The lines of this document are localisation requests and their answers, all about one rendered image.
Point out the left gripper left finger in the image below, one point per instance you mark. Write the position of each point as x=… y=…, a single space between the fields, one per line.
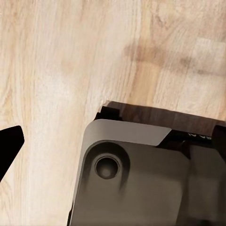
x=11 y=141

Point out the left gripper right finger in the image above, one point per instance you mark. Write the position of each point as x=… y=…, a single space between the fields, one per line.
x=218 y=139

